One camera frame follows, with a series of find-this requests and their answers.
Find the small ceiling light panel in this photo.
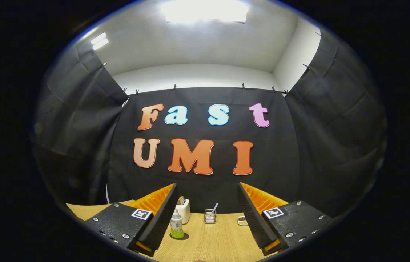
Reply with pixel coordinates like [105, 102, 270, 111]
[91, 32, 109, 51]

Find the wooden table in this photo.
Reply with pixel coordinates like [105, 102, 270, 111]
[66, 199, 285, 262]

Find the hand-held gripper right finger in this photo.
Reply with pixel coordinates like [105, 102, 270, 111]
[237, 182, 334, 256]

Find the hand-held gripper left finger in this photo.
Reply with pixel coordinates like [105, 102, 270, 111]
[81, 183, 178, 258]

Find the white green label juice bottle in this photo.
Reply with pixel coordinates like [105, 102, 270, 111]
[170, 209, 185, 239]

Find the white toaster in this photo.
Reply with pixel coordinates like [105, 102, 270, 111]
[175, 198, 190, 225]

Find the black backdrop cloth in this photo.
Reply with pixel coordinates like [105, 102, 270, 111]
[32, 31, 388, 219]

